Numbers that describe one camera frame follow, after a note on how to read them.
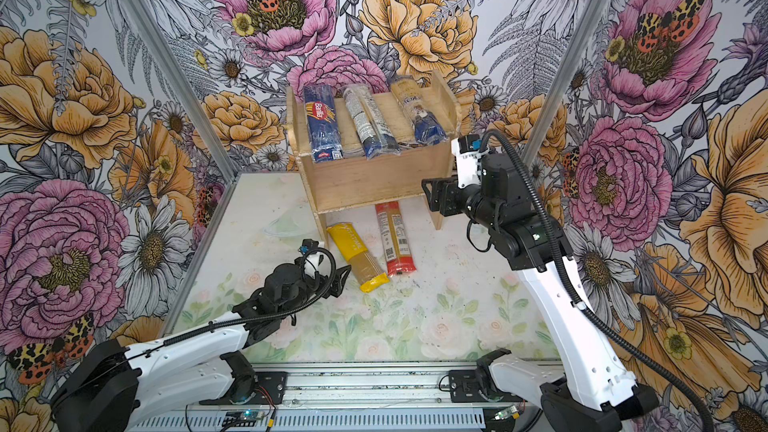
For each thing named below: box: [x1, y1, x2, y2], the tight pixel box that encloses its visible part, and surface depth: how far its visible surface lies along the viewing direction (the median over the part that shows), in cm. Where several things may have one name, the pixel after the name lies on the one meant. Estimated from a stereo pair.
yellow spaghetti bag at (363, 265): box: [327, 222, 391, 292], surface depth 96 cm
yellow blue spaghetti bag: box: [391, 77, 449, 145], surface depth 72 cm
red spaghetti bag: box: [375, 201, 417, 277], surface depth 101 cm
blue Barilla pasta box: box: [304, 85, 343, 163], surface depth 70 cm
